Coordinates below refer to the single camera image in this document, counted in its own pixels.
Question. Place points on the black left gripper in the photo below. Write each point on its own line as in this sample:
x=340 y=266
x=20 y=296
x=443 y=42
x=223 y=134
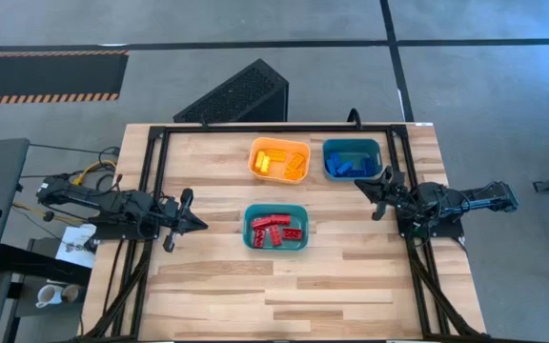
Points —
x=174 y=226

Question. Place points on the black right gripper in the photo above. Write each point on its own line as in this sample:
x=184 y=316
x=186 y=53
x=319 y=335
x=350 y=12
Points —
x=393 y=197

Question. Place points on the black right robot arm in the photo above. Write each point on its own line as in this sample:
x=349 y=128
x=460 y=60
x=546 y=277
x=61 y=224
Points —
x=470 y=202

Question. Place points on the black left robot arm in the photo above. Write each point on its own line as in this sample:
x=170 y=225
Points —
x=112 y=202

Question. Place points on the dark blue-grey plastic bin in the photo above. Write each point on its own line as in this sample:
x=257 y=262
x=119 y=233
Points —
x=353 y=144

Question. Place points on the teal green plastic bin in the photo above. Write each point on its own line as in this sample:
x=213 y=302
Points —
x=277 y=209

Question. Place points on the yellow plastic bin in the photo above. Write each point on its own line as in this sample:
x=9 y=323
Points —
x=279 y=143

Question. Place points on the white paper sheet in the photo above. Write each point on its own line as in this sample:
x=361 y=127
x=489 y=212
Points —
x=76 y=245

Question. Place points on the black perforated computer case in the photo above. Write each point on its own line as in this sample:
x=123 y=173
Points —
x=236 y=93

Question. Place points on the brown cup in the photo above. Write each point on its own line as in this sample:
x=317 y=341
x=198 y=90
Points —
x=70 y=294

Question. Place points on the dark low side shelf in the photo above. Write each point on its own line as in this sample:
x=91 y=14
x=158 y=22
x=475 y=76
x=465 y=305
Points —
x=41 y=267

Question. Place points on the white mug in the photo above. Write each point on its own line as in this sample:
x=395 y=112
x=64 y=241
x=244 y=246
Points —
x=48 y=295

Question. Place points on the black hazard-striped floor mat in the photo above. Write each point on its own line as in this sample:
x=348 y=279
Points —
x=46 y=76

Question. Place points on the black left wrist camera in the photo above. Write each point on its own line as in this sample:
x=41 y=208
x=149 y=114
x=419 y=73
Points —
x=170 y=208

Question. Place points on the black aluminium table frame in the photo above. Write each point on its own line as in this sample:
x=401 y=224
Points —
x=303 y=128

